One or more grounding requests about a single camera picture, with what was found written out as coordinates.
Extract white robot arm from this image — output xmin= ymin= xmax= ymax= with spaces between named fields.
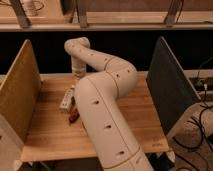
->
xmin=64 ymin=37 xmax=154 ymax=171

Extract white rectangular box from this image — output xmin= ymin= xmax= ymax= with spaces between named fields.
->
xmin=59 ymin=87 xmax=74 ymax=113

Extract dark red sausage toy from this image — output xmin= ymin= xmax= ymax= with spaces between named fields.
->
xmin=69 ymin=109 xmax=79 ymax=124

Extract left wooden side panel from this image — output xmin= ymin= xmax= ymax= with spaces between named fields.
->
xmin=0 ymin=39 xmax=41 ymax=142

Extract white object on shelf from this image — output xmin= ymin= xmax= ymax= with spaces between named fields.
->
xmin=23 ymin=0 xmax=37 ymax=17

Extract dark right side panel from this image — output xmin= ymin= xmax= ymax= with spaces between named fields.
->
xmin=146 ymin=36 xmax=201 ymax=139

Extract black cables on floor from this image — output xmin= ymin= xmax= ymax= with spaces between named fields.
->
xmin=166 ymin=56 xmax=213 ymax=171

